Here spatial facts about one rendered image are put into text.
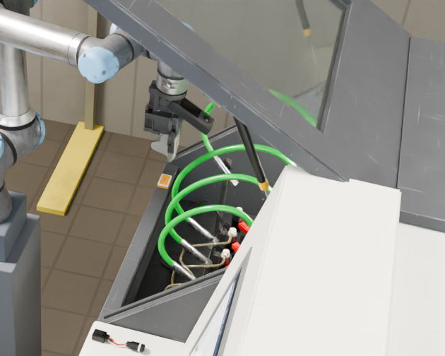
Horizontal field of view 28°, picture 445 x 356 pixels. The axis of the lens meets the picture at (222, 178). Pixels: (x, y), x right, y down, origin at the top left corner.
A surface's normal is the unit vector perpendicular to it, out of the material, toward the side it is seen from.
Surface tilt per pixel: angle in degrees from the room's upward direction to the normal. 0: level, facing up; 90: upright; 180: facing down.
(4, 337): 90
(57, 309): 0
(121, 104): 90
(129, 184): 0
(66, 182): 0
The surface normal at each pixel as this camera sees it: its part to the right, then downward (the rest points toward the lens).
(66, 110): -0.15, 0.61
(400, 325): 0.12, -0.77
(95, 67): -0.48, 0.51
